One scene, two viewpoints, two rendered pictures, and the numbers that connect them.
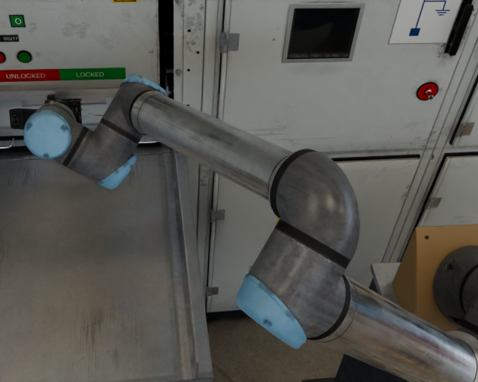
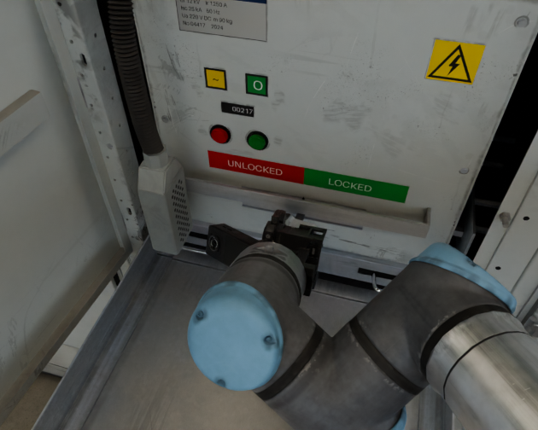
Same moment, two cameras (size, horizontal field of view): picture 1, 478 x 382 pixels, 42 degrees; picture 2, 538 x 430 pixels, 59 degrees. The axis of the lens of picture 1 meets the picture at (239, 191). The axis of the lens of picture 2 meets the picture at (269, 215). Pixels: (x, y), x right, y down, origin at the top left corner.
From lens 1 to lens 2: 0.88 m
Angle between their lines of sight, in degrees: 19
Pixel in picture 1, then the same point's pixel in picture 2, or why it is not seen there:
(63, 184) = not seen: hidden behind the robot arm
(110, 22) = (409, 112)
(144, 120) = (468, 403)
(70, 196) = not seen: hidden behind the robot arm
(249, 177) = not seen: outside the picture
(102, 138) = (345, 372)
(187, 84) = (511, 239)
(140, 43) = (450, 155)
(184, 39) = not seen: outside the picture
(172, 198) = (431, 412)
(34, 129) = (208, 327)
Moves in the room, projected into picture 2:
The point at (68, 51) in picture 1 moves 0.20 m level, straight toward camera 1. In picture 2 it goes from (325, 145) to (313, 249)
